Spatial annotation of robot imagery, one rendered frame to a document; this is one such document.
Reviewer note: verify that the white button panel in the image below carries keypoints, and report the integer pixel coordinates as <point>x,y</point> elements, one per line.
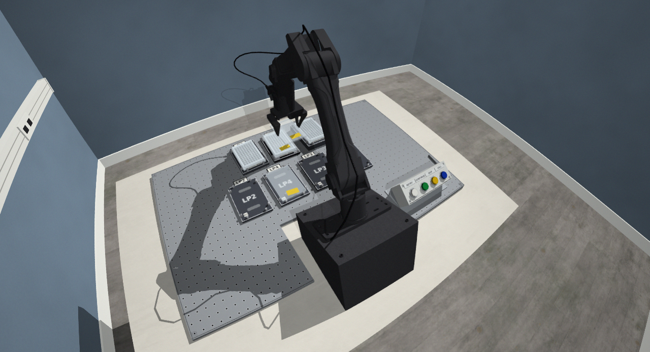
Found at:
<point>418,189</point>

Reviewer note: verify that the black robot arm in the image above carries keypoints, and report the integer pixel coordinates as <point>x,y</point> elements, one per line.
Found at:
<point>301,61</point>

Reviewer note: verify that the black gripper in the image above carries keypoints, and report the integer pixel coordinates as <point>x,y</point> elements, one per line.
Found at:
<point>287,108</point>

